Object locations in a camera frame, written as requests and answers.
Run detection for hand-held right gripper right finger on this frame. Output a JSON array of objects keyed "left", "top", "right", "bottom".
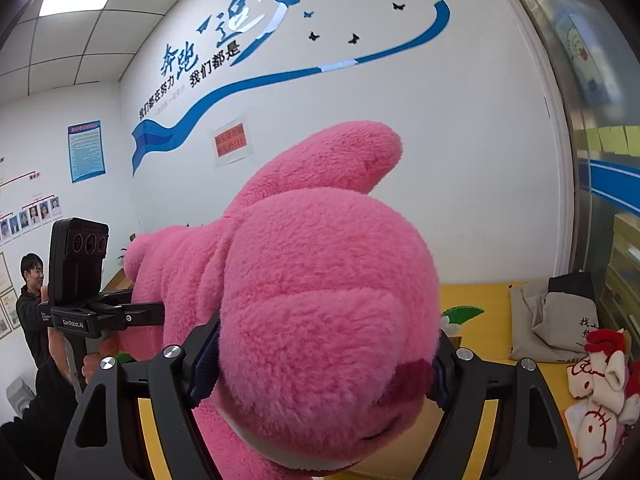
[{"left": 424, "top": 330, "right": 582, "bottom": 480}]

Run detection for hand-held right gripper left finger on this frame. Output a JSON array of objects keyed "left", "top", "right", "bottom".
[{"left": 52, "top": 317, "right": 223, "bottom": 480}]

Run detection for pink plush toy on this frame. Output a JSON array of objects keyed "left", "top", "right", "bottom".
[{"left": 122, "top": 120, "right": 443, "bottom": 480}]

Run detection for person's left forearm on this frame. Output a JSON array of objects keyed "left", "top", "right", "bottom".
[{"left": 0, "top": 330, "right": 88, "bottom": 480}]

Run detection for person's left hand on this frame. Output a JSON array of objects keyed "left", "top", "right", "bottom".
[{"left": 81, "top": 337, "right": 121, "bottom": 386}]

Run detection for green turf mat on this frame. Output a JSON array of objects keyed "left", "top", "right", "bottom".
[{"left": 442, "top": 306, "right": 484, "bottom": 326}]

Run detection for beige bag with black top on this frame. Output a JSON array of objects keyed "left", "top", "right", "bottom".
[{"left": 531, "top": 271, "right": 602, "bottom": 364}]

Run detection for white grey appliance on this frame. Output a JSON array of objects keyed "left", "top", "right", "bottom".
[{"left": 5, "top": 377, "right": 37, "bottom": 419}]

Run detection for white red cat blanket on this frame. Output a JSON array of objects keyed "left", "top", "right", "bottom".
[{"left": 565, "top": 327, "right": 640, "bottom": 479}]

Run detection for red paper notice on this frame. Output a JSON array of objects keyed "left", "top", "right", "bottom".
[{"left": 209, "top": 119, "right": 253, "bottom": 168}]

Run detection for row of yellow sticky notes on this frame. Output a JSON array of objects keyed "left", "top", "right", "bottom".
[{"left": 585, "top": 125, "right": 640, "bottom": 157}]

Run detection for cartoon drawing on glass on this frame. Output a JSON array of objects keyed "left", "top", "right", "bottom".
[{"left": 567, "top": 14, "right": 607, "bottom": 92}]

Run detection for wall photo chart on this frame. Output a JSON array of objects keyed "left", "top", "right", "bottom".
[{"left": 0, "top": 157, "right": 66, "bottom": 247}]

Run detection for framed wall certificates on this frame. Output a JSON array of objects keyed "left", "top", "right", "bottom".
[{"left": 0, "top": 252, "right": 22, "bottom": 337}]

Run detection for blue wall poster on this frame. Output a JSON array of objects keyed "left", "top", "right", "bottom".
[{"left": 67, "top": 120, "right": 107, "bottom": 183}]

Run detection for blue ribbon wall decal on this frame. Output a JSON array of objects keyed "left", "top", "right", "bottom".
[{"left": 131, "top": 0, "right": 451, "bottom": 177}]

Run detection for wall lettering decal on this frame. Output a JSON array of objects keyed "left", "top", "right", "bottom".
[{"left": 137, "top": 0, "right": 351, "bottom": 121}]

